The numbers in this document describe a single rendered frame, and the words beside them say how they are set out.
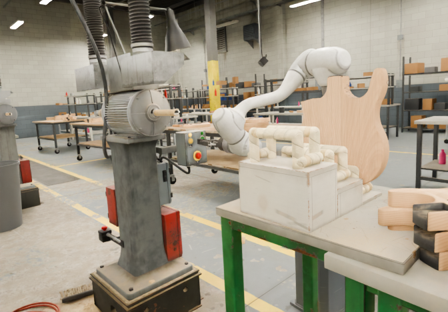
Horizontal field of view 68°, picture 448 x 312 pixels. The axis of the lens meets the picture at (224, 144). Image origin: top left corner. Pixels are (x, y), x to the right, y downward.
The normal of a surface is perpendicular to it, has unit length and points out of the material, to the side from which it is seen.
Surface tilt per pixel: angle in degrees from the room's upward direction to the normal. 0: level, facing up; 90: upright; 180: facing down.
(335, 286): 90
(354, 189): 90
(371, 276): 90
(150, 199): 90
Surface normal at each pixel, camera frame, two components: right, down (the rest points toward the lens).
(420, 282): -0.05, -0.99
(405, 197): -0.25, 0.14
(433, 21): -0.72, 0.14
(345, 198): 0.66, 0.07
